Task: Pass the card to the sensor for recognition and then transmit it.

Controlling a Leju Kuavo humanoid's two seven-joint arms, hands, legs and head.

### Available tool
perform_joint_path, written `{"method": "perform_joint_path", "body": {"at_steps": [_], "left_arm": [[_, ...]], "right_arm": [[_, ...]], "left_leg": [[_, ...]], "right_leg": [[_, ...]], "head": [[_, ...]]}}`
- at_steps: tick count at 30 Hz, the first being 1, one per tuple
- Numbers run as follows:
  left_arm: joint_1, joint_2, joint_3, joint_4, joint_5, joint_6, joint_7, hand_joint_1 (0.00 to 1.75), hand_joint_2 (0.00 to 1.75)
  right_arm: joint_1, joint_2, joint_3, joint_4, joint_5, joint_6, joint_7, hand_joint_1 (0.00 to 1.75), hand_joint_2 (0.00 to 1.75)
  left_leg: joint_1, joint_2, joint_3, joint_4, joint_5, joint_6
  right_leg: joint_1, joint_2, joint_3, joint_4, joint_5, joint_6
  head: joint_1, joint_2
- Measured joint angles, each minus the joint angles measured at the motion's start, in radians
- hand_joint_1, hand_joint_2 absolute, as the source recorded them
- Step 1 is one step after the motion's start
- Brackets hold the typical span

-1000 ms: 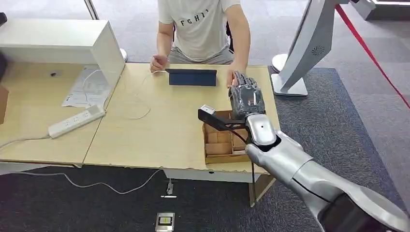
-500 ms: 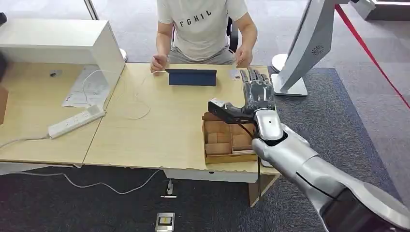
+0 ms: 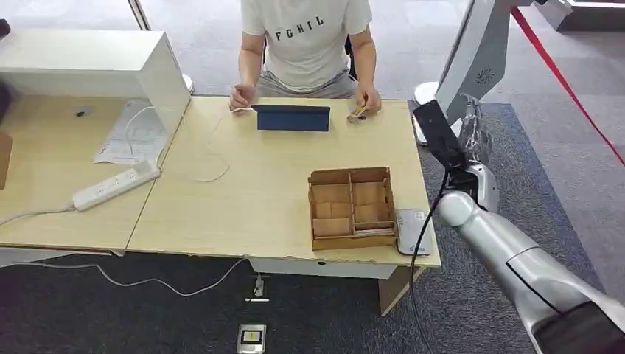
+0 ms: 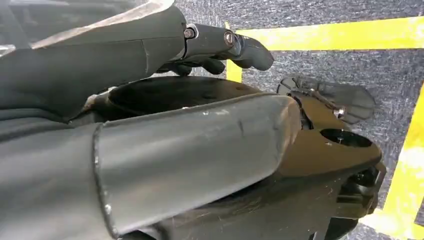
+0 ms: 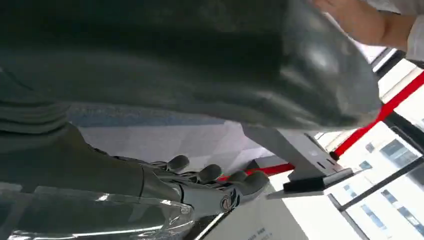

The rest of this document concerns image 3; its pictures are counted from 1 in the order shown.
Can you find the person's left hand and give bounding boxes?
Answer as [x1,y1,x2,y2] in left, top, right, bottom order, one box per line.
[354,83,383,115]

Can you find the card stack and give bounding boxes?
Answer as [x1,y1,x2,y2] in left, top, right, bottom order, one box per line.
[352,226,396,237]

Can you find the thin white desk cable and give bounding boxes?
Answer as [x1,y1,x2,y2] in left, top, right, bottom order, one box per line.
[194,106,256,184]

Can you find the white power strip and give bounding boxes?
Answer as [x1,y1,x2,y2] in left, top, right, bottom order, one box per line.
[71,159,163,213]

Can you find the person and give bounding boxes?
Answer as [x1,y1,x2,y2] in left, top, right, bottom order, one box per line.
[228,0,383,115]

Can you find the white kiosk stand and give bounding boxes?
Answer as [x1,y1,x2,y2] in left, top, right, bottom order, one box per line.
[434,0,536,124]

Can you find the white cable over papers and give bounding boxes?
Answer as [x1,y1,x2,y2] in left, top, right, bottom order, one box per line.
[124,104,164,159]

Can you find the red barrier strap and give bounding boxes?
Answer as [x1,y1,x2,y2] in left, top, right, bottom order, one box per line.
[509,6,625,167]

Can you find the white floor cable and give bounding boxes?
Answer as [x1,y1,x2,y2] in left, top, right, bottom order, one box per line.
[28,257,248,299]

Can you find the blue tablet case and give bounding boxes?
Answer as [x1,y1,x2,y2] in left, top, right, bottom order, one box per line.
[251,103,332,133]

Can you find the wooden desk leg panel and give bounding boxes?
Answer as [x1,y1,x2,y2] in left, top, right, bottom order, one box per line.
[377,265,429,318]

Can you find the wooden compartment box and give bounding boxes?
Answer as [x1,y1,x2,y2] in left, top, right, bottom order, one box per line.
[307,166,398,252]

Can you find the white power strip cord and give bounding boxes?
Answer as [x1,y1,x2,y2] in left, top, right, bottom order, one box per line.
[0,206,77,229]

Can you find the white plug adapter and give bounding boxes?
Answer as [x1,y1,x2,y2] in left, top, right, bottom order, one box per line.
[243,273,271,305]

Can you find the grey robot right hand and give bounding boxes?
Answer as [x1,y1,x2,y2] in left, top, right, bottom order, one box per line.
[458,94,494,166]

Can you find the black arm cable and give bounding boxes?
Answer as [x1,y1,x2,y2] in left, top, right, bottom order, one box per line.
[408,170,450,354]

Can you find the person's hand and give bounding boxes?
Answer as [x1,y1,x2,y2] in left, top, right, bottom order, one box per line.
[228,82,258,111]
[354,83,383,115]

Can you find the metal floor socket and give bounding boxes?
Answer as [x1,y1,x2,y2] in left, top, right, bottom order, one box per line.
[236,323,268,354]

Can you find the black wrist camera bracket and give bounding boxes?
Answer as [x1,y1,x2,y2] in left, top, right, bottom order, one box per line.
[412,100,469,173]

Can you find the metal pole with base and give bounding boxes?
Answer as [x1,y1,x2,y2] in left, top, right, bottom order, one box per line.
[127,0,196,96]

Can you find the printed paper sheets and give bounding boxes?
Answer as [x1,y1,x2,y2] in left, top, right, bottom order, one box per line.
[92,100,170,167]

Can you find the white card reader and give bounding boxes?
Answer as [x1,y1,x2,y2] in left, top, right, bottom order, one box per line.
[394,208,434,257]

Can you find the person's right hand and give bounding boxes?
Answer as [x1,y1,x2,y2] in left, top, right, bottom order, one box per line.
[228,82,258,111]

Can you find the banded card bundle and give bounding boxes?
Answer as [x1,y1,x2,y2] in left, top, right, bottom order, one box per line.
[346,105,369,125]

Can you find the white desk shelf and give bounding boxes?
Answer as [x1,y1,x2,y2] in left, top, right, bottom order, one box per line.
[0,27,192,148]

